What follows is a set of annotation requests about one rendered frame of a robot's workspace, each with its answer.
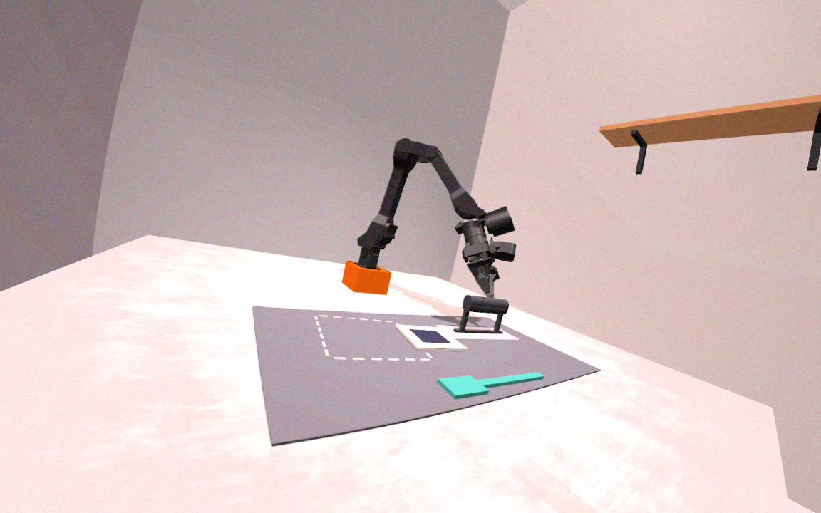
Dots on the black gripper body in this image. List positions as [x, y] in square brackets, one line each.
[477, 248]

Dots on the cream square tile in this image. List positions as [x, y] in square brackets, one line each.
[427, 338]

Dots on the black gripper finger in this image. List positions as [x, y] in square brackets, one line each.
[492, 279]
[480, 270]

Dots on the teal flat trowel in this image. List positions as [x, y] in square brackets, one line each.
[466, 386]

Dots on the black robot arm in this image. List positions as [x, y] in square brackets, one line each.
[382, 230]

